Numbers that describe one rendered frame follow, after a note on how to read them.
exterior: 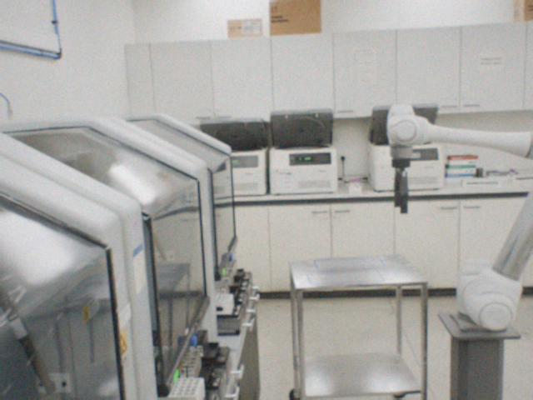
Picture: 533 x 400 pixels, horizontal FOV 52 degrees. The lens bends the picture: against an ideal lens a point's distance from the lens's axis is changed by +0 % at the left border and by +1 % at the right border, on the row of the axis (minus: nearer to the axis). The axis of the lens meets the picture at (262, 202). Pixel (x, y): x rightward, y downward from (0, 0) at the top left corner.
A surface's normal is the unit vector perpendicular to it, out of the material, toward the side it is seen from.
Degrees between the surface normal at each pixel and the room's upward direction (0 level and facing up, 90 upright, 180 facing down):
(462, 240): 90
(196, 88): 90
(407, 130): 88
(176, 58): 90
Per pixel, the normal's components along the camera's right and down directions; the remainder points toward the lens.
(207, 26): -0.07, 0.18
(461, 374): -0.75, 0.15
